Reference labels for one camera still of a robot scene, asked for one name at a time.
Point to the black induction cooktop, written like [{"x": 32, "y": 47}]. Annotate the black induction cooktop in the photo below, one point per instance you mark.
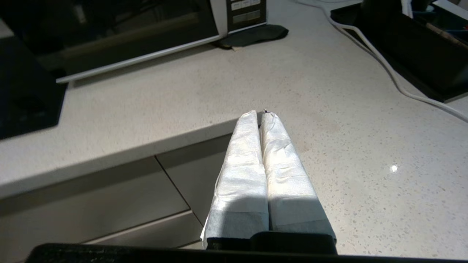
[{"x": 22, "y": 91}]

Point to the grey cabinet drawer front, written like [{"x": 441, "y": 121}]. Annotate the grey cabinet drawer front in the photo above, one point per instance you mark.
[
  {"x": 197, "y": 171},
  {"x": 91, "y": 204}
]

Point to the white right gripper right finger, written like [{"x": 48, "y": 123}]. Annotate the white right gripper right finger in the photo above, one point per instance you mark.
[{"x": 289, "y": 182}]

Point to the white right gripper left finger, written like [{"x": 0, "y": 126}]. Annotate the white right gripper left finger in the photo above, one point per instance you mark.
[{"x": 241, "y": 175}]

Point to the dark oval pad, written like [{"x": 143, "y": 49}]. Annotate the dark oval pad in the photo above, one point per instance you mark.
[{"x": 252, "y": 34}]

